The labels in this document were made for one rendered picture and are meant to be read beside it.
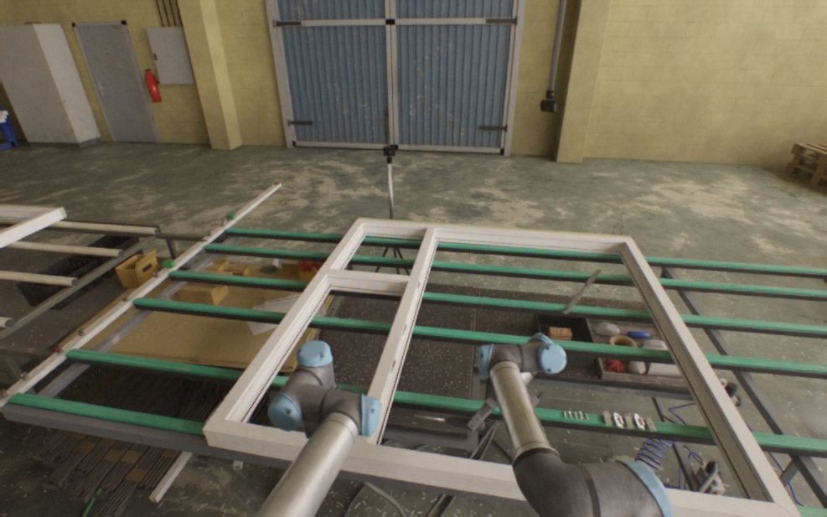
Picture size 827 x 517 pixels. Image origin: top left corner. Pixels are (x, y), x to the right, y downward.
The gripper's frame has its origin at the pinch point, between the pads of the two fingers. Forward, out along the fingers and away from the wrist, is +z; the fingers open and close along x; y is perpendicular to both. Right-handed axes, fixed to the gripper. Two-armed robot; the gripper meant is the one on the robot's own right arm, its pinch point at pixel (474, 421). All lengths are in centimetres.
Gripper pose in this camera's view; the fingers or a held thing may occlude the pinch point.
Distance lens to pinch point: 125.3
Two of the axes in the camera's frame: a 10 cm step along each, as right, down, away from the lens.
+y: -7.1, -6.4, 3.0
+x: -1.3, -3.0, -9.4
